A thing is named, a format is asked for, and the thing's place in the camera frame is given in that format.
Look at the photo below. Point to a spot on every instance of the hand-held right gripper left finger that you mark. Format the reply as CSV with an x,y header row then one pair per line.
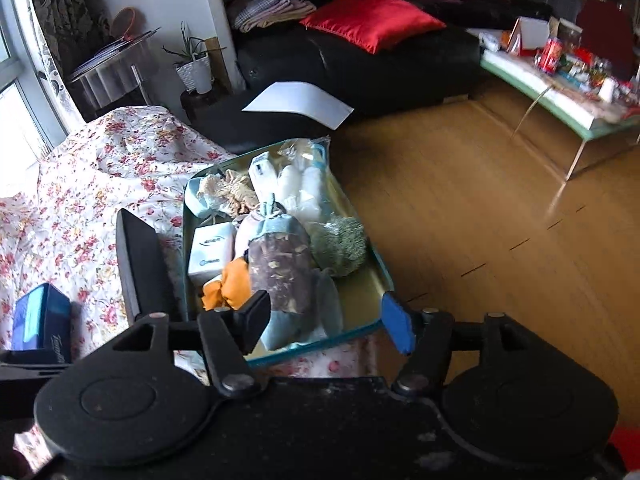
x,y
252,320

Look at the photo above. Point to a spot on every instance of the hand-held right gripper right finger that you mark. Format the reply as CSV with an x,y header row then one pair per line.
x,y
397,325

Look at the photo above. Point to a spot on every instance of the orange clownfish plush toy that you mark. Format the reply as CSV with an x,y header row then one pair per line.
x,y
232,285

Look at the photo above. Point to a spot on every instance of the gold and teal tin tray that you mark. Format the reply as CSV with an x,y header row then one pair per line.
x,y
360,300

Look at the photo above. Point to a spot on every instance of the clear bag of snacks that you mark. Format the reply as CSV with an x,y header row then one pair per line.
x,y
277,265

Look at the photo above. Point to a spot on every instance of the blue cardboard box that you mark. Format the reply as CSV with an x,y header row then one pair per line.
x,y
40,320

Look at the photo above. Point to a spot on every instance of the light blue cloth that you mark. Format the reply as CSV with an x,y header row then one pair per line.
x,y
325,305

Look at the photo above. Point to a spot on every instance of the white tissue pack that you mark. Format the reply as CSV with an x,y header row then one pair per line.
x,y
212,252

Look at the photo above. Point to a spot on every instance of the green curly scrubber ball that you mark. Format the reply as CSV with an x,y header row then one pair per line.
x,y
340,250

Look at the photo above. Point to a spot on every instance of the beige knitted cloth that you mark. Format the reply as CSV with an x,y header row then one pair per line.
x,y
235,195

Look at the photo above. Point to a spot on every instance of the plastic bag of white rolls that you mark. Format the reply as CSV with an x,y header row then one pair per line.
x,y
295,185

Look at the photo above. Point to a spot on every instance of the black wedge block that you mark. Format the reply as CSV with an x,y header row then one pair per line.
x,y
145,270

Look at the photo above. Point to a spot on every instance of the black ottoman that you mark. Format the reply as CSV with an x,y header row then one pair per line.
x,y
220,125

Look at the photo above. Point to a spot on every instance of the floral blanket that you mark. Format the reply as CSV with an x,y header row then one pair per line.
x,y
100,170

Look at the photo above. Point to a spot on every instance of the white paper sheet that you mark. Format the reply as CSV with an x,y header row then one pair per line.
x,y
300,100

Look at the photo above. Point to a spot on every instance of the small dark wooden stand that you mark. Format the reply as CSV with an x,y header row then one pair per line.
x,y
192,102

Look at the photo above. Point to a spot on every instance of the black leather sofa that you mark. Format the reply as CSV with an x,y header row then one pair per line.
x,y
400,75

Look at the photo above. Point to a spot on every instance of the potted plant in white pot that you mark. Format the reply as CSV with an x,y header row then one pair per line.
x,y
195,75

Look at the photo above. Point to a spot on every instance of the glass coffee table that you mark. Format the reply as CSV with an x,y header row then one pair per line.
x,y
550,105

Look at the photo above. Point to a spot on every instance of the glass side table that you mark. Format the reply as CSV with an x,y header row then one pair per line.
x,y
110,77

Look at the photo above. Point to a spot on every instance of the small white object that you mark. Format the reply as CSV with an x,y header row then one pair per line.
x,y
489,41

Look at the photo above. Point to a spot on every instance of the stack of papers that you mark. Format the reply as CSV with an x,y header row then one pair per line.
x,y
110,50

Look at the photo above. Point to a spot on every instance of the red satin cushion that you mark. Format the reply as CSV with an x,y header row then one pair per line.
x,y
370,17

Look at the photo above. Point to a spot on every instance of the red jar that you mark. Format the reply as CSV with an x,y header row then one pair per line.
x,y
549,55

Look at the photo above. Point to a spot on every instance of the pile of folded cloths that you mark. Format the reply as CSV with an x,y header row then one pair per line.
x,y
270,10

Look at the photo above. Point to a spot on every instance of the white lace curtain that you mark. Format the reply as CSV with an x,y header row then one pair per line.
x,y
50,75

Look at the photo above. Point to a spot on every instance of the pile of colourful packets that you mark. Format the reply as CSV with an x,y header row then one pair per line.
x,y
595,80

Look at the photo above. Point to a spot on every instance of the white folded card stand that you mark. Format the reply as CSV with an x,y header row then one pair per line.
x,y
532,32

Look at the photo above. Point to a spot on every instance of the brown floral curtain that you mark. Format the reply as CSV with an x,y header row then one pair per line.
x,y
65,0

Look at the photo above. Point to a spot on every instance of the window frame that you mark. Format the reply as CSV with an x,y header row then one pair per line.
x,y
15,70

